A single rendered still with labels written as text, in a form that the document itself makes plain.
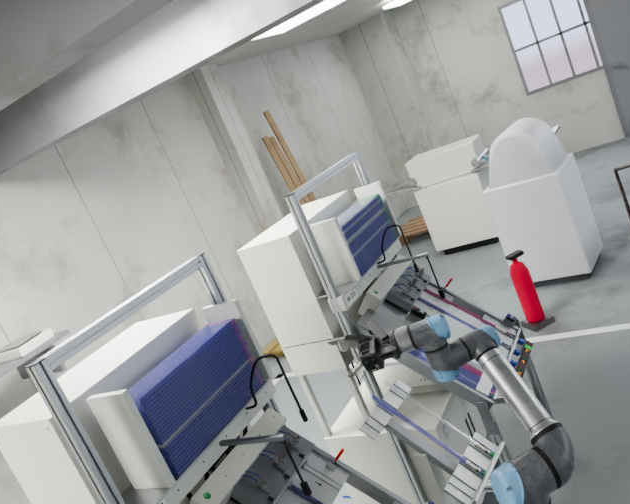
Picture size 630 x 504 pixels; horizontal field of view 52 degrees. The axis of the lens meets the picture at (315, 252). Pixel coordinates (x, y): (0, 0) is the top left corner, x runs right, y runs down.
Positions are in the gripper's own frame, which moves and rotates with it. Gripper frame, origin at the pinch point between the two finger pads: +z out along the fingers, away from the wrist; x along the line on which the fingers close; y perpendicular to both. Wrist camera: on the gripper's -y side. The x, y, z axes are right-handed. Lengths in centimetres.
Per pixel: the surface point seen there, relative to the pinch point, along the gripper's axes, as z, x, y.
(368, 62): 31, 171, -875
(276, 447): 38.5, 31.0, -3.3
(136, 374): 64, -18, -4
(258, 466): 43, 27, 6
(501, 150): -84, 137, -353
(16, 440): 93, -28, 20
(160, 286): 46, -37, -19
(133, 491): 68, 0, 27
